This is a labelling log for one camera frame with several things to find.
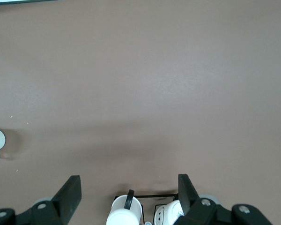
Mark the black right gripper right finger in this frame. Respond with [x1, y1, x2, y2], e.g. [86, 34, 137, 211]
[175, 173, 235, 225]

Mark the brown table cover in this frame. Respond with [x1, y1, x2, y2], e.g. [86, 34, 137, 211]
[0, 0, 281, 225]

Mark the black wire mug rack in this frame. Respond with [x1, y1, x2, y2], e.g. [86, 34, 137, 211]
[113, 189, 181, 225]

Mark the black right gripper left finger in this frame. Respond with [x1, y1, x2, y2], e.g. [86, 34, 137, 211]
[30, 174, 83, 225]

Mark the white mug with black handle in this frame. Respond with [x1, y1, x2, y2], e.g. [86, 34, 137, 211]
[106, 189, 144, 225]

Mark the white mug with face print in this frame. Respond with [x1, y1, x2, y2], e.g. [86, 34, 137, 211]
[154, 199, 186, 225]

